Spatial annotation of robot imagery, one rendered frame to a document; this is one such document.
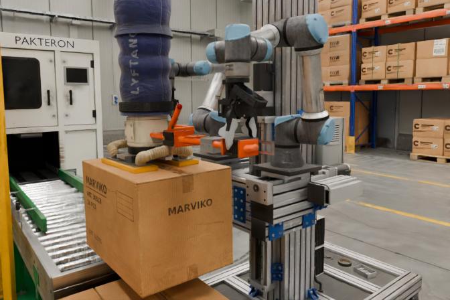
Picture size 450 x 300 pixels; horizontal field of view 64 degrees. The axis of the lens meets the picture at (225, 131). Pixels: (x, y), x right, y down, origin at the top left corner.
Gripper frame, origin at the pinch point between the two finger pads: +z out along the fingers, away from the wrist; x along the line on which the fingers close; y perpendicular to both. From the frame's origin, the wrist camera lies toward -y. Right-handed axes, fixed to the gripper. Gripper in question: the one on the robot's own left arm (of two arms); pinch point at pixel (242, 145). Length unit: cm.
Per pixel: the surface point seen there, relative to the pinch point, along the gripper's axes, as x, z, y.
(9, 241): 41, 66, 154
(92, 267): 20, 60, 77
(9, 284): 42, 91, 154
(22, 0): -120, -266, 959
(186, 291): -7, 66, 43
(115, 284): 13, 66, 67
